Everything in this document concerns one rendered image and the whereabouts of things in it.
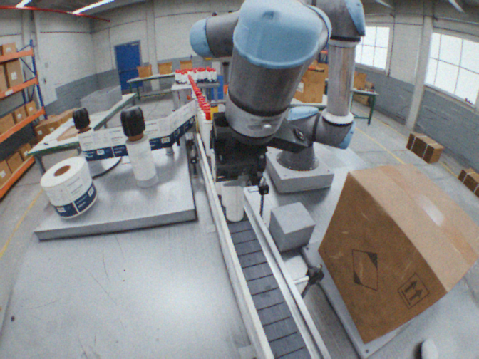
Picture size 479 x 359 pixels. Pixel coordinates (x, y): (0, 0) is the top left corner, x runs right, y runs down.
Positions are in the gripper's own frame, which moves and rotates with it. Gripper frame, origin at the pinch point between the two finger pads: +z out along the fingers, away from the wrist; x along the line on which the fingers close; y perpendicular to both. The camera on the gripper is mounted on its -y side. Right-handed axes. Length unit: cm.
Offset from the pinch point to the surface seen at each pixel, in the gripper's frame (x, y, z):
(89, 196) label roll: -14, 51, 26
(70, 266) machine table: 12, 56, 21
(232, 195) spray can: -0.5, 1.5, 10.0
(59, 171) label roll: -23, 64, 20
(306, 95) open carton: -135, -119, 98
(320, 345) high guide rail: 34.9, -3.9, -8.2
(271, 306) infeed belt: 28.1, -0.8, 5.3
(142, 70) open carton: -521, 131, 309
